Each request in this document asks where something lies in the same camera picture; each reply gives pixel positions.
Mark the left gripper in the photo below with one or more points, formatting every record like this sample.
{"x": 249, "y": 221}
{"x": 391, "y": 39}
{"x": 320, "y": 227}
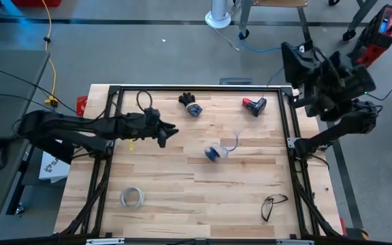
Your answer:
{"x": 152, "y": 129}

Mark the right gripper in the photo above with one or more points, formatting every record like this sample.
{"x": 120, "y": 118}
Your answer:
{"x": 323, "y": 85}

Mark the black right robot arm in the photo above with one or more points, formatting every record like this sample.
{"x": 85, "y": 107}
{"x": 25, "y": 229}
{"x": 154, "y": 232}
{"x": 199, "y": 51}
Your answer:
{"x": 335, "y": 132}

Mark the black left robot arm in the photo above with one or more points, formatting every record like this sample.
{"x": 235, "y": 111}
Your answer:
{"x": 80, "y": 124}

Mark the yellow tag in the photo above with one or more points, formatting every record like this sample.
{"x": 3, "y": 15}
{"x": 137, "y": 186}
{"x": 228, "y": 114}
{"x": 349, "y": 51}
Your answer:
{"x": 131, "y": 146}

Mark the black glove blue yellow cuff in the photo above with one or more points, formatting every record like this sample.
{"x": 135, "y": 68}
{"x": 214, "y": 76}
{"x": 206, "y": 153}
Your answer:
{"x": 186, "y": 99}

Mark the red black tool battery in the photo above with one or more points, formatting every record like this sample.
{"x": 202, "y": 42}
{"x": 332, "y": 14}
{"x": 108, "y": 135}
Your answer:
{"x": 255, "y": 107}

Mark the grey metal plate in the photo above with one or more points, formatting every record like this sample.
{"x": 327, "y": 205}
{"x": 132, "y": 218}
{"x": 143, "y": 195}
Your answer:
{"x": 235, "y": 81}

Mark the clear tape roll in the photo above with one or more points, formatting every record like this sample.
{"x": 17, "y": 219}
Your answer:
{"x": 132, "y": 188}

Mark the wooden table on casters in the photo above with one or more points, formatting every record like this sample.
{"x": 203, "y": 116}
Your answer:
{"x": 245, "y": 13}

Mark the white pole base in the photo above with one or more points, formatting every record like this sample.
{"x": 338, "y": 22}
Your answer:
{"x": 218, "y": 18}

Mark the red black tool case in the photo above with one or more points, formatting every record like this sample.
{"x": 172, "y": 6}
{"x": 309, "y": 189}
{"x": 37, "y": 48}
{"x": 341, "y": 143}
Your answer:
{"x": 383, "y": 30}

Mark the black angled stand bar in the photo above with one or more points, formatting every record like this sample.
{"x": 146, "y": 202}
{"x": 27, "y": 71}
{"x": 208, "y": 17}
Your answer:
{"x": 53, "y": 148}

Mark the white printed box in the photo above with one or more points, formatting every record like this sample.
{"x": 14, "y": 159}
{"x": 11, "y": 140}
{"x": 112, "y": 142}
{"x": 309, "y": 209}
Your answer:
{"x": 51, "y": 168}

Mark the black safety glasses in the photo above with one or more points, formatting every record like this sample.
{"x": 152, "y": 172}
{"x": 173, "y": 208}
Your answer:
{"x": 266, "y": 208}

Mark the grey desk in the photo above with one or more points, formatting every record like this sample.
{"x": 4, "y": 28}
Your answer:
{"x": 9, "y": 68}

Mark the red plastic crate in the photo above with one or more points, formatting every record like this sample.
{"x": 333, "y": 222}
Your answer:
{"x": 36, "y": 2}

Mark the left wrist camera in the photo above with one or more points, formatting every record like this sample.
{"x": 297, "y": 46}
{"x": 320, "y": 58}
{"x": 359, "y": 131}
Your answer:
{"x": 152, "y": 114}

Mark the silver metal bracket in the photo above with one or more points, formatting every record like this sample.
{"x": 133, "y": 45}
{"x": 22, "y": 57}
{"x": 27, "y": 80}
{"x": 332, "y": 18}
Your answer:
{"x": 294, "y": 242}
{"x": 105, "y": 241}

